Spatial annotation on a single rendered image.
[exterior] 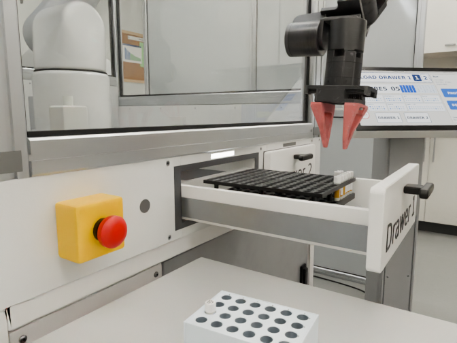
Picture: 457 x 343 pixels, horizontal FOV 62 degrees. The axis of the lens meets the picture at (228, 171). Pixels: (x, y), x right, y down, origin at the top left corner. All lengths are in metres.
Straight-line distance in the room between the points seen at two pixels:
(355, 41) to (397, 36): 1.70
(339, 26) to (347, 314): 0.42
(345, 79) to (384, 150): 0.97
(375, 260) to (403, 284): 1.24
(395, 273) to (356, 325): 1.20
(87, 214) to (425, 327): 0.43
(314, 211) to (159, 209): 0.25
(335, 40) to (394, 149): 0.98
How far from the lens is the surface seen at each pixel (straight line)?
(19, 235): 0.50
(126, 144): 0.57
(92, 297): 0.60
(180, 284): 0.61
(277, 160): 0.94
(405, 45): 2.33
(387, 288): 1.73
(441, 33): 3.97
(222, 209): 0.62
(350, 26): 0.65
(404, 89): 1.61
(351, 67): 0.64
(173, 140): 0.64
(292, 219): 0.56
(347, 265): 2.53
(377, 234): 0.51
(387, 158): 1.58
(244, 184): 0.65
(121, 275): 0.62
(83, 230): 0.49
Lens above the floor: 1.02
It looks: 9 degrees down
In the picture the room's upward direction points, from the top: straight up
